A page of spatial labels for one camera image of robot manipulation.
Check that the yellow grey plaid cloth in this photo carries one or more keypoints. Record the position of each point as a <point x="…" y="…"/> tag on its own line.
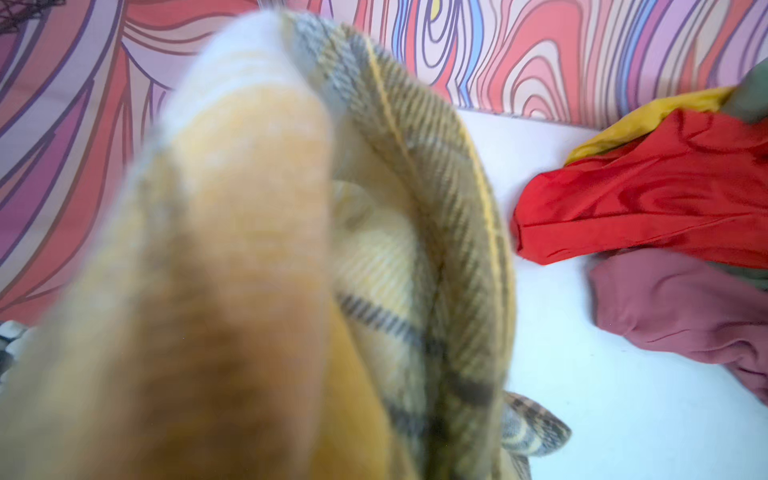
<point x="304" y="276"/>

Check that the bright red cloth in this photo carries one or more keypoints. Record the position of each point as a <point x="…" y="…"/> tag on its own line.
<point x="697" y="185"/>

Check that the plain yellow cloth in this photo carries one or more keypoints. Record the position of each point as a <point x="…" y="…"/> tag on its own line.
<point x="647" y="118"/>

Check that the grey green cloth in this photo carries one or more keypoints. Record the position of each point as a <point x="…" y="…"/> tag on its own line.
<point x="748" y="103"/>

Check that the dusty pink shirt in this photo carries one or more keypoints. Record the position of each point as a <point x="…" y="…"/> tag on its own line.
<point x="668" y="302"/>

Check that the back wall wire basket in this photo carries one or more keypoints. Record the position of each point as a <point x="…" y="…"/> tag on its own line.
<point x="15" y="13"/>

